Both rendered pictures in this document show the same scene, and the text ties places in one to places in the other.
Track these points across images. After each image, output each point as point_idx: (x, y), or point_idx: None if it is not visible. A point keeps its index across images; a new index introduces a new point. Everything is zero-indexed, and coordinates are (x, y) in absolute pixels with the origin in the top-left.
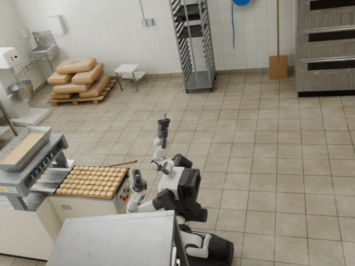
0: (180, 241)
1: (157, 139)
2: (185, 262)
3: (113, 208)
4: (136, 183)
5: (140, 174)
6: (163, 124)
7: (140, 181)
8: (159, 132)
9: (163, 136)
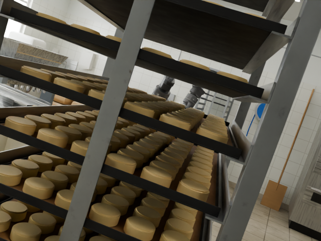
0: (279, 22)
1: (181, 103)
2: (261, 70)
3: None
4: (167, 80)
5: (174, 79)
6: (197, 90)
7: (172, 82)
8: (188, 95)
9: (190, 102)
